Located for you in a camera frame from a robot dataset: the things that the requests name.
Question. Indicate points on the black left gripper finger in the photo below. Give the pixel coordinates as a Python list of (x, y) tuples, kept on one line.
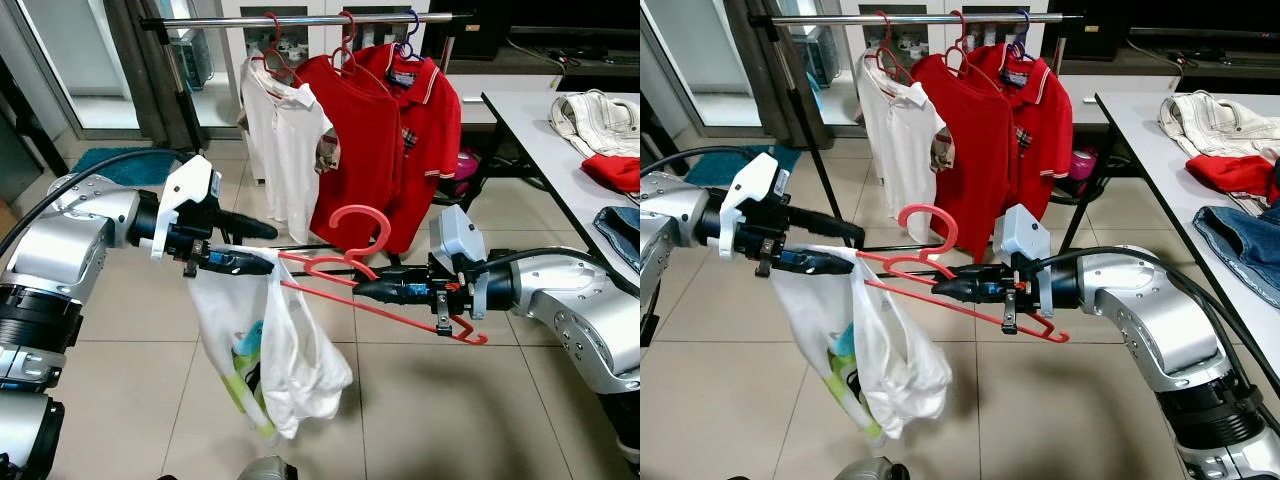
[(245, 225), (825, 227), (240, 263), (815, 262)]

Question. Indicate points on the red plastic hanger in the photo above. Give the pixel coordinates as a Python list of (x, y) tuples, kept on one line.
[(388, 230), (953, 230)]

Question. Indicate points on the white green-print T-shirt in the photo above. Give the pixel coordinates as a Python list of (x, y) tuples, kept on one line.
[(900, 370), (300, 370)]

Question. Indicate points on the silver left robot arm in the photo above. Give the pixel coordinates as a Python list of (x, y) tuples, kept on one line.
[(675, 220), (60, 240)]

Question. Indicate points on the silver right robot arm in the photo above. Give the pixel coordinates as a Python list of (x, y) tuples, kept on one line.
[(1150, 310), (580, 310)]

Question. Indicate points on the blue hanger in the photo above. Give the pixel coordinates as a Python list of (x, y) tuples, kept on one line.
[(1020, 47), (405, 48)]

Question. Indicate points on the white polo shirt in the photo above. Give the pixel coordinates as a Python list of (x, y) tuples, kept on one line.
[(895, 150), (280, 150)]

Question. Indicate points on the teal floor mat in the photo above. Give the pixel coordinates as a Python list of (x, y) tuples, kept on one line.
[(715, 172), (95, 170)]

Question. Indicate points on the plain red shirt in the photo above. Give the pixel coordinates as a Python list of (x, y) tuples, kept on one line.
[(350, 160), (965, 160)]

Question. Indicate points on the black rack pole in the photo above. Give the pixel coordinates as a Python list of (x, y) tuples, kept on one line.
[(185, 100), (795, 100)]

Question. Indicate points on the blue jeans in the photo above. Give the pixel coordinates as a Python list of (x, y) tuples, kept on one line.
[(622, 235), (1245, 250)]

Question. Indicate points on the red polo striped collar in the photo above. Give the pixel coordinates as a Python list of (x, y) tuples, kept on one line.
[(1045, 130), (430, 130)]

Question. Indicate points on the folded red garment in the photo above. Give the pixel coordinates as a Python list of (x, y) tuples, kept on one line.
[(615, 172), (1240, 175)]

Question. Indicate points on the grey curtain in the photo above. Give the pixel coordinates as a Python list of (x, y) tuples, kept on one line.
[(755, 70), (140, 70)]

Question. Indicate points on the white framed glass door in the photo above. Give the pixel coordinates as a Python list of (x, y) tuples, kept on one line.
[(700, 60), (80, 60)]

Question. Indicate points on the cream denim jacket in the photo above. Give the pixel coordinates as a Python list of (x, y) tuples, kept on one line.
[(600, 120), (1215, 120)]

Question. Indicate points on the grey robot leg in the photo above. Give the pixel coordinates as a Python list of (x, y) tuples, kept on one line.
[(268, 470), (865, 470)]

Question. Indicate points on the black television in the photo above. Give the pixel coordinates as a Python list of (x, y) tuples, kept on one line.
[(1180, 25), (560, 25)]

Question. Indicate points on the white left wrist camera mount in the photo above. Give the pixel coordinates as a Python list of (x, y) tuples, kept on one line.
[(190, 190), (755, 185)]

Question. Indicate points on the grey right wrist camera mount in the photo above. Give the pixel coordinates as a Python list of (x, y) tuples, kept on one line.
[(458, 235), (1020, 232)]

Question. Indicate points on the chrome clothes rail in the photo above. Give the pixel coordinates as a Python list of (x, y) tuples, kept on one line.
[(230, 19), (830, 19)]

